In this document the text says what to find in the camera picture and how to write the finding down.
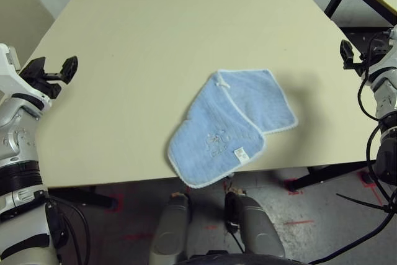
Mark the black table foot bar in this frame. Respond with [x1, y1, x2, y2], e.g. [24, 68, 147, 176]
[290, 161, 378, 191]
[49, 186, 114, 209]

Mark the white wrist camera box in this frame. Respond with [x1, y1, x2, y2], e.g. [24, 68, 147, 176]
[367, 24, 397, 88]
[0, 43, 52, 114]

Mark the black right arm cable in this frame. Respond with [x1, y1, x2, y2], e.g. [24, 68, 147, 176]
[310, 50, 397, 265]

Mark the light blue terry towel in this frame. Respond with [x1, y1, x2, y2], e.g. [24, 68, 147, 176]
[167, 68, 299, 189]

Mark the red tape line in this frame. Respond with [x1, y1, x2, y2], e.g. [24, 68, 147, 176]
[123, 232, 156, 241]
[283, 220, 314, 227]

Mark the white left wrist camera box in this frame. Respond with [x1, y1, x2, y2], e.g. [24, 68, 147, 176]
[0, 43, 52, 114]

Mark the long black zip tie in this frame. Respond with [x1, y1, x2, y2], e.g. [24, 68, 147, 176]
[336, 193, 388, 209]

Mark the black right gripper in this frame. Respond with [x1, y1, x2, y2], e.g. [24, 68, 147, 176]
[340, 31, 390, 77]

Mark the red tape corner mark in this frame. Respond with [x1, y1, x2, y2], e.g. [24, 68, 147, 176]
[359, 168, 384, 207]
[287, 177, 303, 196]
[105, 193, 125, 213]

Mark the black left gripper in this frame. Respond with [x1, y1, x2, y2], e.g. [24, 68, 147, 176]
[19, 55, 79, 101]

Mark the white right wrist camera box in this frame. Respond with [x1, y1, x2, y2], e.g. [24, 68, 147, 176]
[367, 24, 397, 88]

